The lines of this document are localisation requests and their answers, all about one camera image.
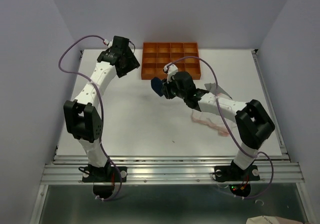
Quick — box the white pink bag corner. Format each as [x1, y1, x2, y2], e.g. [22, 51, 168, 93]
[246, 215, 301, 224]

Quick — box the aluminium rail frame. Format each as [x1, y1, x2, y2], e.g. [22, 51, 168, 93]
[39, 49, 307, 224]

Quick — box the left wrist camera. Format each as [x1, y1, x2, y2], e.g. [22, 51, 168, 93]
[102, 39, 113, 48]

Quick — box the orange compartment tray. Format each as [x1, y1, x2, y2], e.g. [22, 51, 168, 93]
[140, 42, 201, 80]

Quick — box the white pink grey underwear pile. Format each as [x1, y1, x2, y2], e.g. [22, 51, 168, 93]
[190, 83, 232, 137]

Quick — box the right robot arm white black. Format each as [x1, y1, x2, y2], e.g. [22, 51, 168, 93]
[161, 70, 275, 179]

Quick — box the navy blue underwear white trim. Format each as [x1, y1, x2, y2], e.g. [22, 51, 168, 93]
[150, 77, 164, 97]

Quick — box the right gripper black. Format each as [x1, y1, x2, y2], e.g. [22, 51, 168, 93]
[161, 73, 187, 99]

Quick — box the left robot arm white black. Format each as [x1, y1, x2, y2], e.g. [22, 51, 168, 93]
[63, 36, 140, 181]

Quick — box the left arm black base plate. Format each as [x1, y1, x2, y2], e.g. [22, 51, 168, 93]
[78, 165, 128, 183]

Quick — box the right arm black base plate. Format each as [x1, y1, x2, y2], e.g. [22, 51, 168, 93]
[212, 165, 260, 183]

